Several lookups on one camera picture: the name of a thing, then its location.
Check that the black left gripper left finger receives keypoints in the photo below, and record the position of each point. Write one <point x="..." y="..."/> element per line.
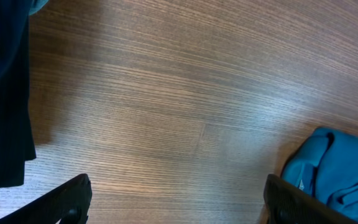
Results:
<point x="67" y="204"/>

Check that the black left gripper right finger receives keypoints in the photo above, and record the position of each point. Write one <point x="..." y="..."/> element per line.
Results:
<point x="287" y="204"/>

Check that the blue polo shirt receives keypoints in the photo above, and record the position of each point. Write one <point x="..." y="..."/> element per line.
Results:
<point x="325" y="167"/>

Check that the dark blue folded garment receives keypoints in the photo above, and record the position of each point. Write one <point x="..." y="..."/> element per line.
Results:
<point x="16" y="141"/>

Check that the light grey folded garment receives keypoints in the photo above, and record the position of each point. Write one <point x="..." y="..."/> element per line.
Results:
<point x="37" y="5"/>

